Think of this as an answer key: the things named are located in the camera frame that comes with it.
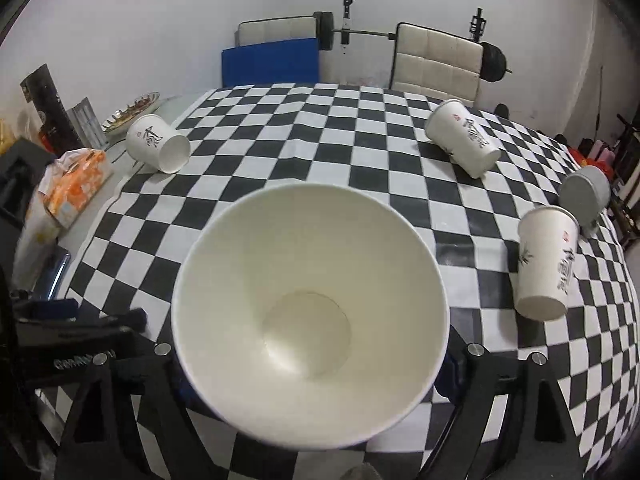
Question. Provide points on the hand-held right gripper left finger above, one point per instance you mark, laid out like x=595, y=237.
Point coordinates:
x=165, y=377

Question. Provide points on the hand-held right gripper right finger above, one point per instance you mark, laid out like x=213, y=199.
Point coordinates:
x=453, y=375

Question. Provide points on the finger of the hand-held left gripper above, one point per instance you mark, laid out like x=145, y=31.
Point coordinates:
x=127, y=321
x=47, y=309

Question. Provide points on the plain white paper cup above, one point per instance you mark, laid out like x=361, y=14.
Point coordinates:
x=310, y=305

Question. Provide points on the white printed paper cup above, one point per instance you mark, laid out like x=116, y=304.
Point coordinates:
x=542, y=265
x=462, y=135
x=150, y=140

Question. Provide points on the grey paper cup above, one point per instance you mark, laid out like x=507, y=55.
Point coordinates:
x=585, y=192

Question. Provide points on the blue phone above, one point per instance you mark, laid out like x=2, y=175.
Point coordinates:
x=50, y=275

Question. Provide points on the orange tissue pack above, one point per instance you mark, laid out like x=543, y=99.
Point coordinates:
x=75, y=180

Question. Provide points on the black plastic case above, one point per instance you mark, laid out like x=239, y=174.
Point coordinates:
x=20, y=175

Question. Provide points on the silver box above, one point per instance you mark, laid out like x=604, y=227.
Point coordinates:
x=87, y=122

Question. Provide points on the tall black box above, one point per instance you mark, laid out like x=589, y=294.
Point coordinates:
x=47, y=105

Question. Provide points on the plate of food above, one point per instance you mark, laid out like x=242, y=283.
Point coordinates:
x=132, y=110

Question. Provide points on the red bag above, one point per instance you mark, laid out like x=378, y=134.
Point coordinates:
x=592, y=157

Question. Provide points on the black white checkered tablecloth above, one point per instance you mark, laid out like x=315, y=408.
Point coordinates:
x=320, y=140

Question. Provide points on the black rack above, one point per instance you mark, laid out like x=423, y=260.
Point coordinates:
x=627, y=175

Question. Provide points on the blue folded mat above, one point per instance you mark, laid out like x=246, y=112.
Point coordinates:
x=270, y=62

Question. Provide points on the white padded chair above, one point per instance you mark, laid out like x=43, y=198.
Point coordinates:
x=437, y=62
x=280, y=27

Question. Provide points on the black barbell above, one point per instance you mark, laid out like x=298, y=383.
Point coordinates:
x=410, y=40

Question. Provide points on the red black handheld tool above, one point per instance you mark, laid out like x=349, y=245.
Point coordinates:
x=347, y=5

